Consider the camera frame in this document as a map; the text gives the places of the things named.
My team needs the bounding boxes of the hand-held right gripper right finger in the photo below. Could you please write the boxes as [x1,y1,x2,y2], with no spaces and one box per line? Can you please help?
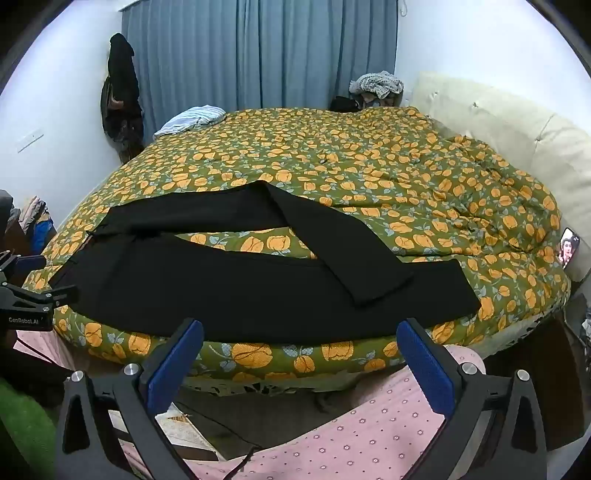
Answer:
[396,318,548,480]

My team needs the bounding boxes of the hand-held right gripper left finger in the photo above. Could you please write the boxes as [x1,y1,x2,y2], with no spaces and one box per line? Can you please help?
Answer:
[55,318,205,480]

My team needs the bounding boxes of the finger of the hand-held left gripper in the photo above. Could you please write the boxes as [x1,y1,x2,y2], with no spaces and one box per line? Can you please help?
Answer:
[0,251,48,283]
[0,282,78,311]

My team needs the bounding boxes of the black pants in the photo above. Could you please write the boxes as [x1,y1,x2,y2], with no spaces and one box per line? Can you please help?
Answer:
[48,181,482,344]

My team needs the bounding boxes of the mixed clothes pile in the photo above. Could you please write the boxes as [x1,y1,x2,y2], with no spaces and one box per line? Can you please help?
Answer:
[4,196,57,259]

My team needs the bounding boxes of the white flat box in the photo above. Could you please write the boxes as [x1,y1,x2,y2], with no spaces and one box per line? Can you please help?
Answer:
[108,405,219,460]

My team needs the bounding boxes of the person's pink dotted pajamas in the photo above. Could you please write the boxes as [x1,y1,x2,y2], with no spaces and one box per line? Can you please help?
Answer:
[14,329,485,480]

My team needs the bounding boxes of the green mat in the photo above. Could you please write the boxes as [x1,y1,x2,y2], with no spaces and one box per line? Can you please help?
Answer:
[0,378,58,480]

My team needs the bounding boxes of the smartphone with lit screen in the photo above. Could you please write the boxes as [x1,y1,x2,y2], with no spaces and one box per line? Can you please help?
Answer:
[557,227,581,270]

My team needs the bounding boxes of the green orange floral quilt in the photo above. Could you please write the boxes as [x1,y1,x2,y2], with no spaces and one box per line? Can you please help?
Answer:
[22,105,573,384]

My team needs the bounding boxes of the dark hanging clothes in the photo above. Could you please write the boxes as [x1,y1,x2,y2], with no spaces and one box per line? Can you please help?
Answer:
[100,33,145,163]

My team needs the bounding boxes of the cream padded headboard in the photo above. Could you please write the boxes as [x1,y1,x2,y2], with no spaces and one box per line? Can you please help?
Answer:
[411,71,591,282]

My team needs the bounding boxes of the black cloth bundle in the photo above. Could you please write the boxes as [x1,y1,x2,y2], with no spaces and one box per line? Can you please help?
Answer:
[329,95,365,113]

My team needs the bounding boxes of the grey patterned clothes pile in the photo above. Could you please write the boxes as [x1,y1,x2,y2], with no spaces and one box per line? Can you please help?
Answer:
[349,71,404,99]

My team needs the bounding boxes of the blue curtain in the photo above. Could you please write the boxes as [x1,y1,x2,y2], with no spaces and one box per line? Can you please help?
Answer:
[121,0,399,144]

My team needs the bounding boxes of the black cable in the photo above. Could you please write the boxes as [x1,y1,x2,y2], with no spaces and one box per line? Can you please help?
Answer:
[175,401,264,480]

